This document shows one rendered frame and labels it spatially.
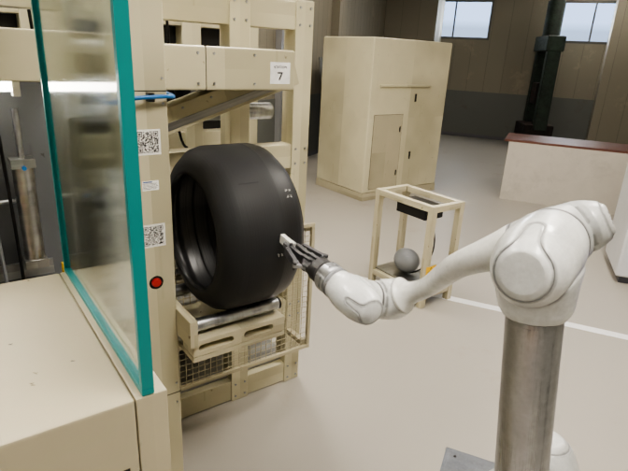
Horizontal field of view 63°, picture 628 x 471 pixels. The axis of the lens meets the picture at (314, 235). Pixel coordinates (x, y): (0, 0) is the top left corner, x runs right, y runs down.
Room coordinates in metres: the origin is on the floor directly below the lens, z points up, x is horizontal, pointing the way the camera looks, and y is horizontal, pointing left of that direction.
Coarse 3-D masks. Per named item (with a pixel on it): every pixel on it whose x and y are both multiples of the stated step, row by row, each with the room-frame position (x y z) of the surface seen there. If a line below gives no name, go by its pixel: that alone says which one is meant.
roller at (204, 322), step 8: (256, 304) 1.64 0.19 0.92; (264, 304) 1.65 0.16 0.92; (272, 304) 1.67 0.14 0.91; (280, 304) 1.69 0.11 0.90; (224, 312) 1.57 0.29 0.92; (232, 312) 1.58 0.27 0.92; (240, 312) 1.59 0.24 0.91; (248, 312) 1.61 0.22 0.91; (256, 312) 1.62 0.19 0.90; (264, 312) 1.65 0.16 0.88; (200, 320) 1.51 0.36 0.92; (208, 320) 1.52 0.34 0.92; (216, 320) 1.53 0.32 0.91; (224, 320) 1.55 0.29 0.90; (232, 320) 1.57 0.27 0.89; (200, 328) 1.50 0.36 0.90; (208, 328) 1.52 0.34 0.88
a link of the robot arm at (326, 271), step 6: (324, 264) 1.32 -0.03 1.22; (330, 264) 1.32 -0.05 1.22; (336, 264) 1.33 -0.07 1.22; (318, 270) 1.31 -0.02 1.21; (324, 270) 1.30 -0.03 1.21; (330, 270) 1.30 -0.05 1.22; (336, 270) 1.29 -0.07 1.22; (318, 276) 1.30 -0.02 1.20; (324, 276) 1.29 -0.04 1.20; (330, 276) 1.28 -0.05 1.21; (318, 282) 1.30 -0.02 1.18; (324, 282) 1.28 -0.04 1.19; (318, 288) 1.31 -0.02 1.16; (324, 288) 1.27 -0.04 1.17; (324, 294) 1.29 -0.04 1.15
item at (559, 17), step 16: (560, 0) 11.63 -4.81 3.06; (560, 16) 11.60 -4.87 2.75; (544, 32) 11.73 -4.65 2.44; (560, 32) 11.65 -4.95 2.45; (544, 48) 11.46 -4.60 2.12; (560, 48) 11.30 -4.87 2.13; (544, 64) 11.41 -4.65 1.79; (544, 80) 11.32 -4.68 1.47; (528, 96) 12.15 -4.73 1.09; (544, 96) 11.31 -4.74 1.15; (528, 112) 12.05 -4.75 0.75; (544, 112) 11.30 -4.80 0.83; (528, 128) 11.40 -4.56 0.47; (544, 128) 11.28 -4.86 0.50
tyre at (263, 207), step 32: (192, 160) 1.65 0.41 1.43; (224, 160) 1.61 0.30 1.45; (256, 160) 1.66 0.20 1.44; (192, 192) 1.93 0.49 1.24; (224, 192) 1.52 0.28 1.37; (256, 192) 1.55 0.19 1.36; (192, 224) 1.93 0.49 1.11; (224, 224) 1.47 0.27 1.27; (256, 224) 1.49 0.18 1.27; (288, 224) 1.56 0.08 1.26; (192, 256) 1.87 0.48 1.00; (224, 256) 1.47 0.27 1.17; (256, 256) 1.48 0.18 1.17; (192, 288) 1.67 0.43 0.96; (224, 288) 1.48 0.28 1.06; (256, 288) 1.51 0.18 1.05
